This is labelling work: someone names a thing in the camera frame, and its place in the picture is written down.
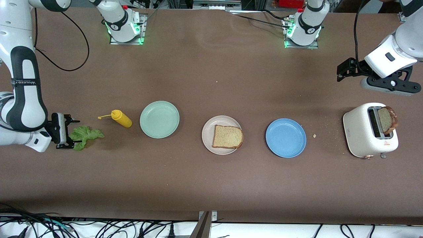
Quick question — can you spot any grey metal box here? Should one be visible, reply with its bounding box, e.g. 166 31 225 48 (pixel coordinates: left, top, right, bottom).
193 0 242 10

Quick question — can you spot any mint green plate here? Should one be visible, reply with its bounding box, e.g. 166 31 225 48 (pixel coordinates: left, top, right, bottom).
139 100 180 139

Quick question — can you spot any teal cable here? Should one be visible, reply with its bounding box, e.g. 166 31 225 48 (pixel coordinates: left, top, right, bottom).
41 218 72 231

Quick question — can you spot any grey metal bar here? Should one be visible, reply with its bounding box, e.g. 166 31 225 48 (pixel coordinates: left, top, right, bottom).
189 212 212 238

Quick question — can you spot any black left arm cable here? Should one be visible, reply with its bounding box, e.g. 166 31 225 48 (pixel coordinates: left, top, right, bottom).
353 0 370 74

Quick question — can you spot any black base power cable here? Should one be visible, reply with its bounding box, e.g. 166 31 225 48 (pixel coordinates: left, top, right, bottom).
228 9 293 29

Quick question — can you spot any green lettuce leaf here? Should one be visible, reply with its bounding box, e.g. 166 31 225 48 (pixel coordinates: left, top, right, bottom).
69 126 105 151

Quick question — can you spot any black floor cable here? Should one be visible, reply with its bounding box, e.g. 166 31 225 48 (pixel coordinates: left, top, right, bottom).
0 202 81 238

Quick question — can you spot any red box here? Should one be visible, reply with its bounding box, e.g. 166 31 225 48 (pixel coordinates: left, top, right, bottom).
279 0 305 9

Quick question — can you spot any white toaster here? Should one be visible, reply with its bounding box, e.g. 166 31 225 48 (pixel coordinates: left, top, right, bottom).
343 102 399 160

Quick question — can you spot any yellow squeeze bottle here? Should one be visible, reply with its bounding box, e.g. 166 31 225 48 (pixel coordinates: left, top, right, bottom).
98 109 133 128

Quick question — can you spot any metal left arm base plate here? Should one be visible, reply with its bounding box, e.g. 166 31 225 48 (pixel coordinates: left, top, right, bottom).
284 17 319 49

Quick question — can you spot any blue plate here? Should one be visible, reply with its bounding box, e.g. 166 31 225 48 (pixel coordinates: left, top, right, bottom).
265 118 307 158

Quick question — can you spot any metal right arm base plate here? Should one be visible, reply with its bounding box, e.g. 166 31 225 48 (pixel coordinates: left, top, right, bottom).
110 13 147 45

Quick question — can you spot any toasted bread slice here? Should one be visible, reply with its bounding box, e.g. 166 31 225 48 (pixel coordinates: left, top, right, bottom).
377 106 399 135
212 125 244 149

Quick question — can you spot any metal corner bracket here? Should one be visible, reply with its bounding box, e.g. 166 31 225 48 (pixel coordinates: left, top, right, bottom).
198 211 218 222

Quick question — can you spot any beige plate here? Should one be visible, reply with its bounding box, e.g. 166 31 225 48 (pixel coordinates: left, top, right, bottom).
201 115 243 155

